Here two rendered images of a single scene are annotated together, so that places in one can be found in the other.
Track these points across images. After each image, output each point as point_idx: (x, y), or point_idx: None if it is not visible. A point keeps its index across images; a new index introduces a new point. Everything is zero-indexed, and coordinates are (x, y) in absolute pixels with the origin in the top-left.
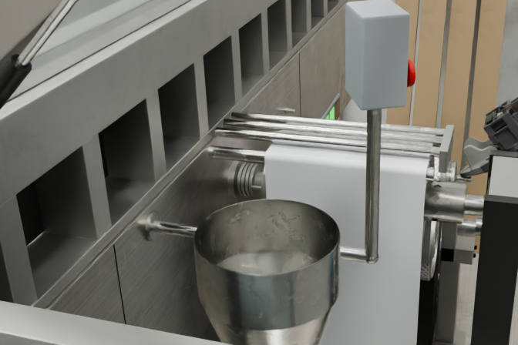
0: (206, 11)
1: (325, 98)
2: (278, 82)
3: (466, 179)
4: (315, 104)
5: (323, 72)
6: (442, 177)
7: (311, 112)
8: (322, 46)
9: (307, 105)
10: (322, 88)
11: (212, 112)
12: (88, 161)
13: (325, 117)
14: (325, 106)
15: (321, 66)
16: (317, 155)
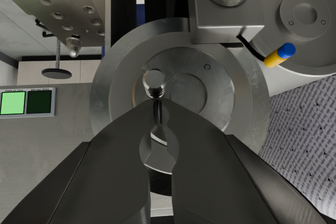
0: None
1: (2, 132)
2: (167, 200)
3: (164, 87)
4: (45, 139)
5: (8, 165)
6: (263, 139)
7: (63, 135)
8: (8, 197)
9: (74, 147)
10: (14, 148)
11: None
12: None
13: (14, 114)
14: (3, 123)
15: (18, 175)
16: None
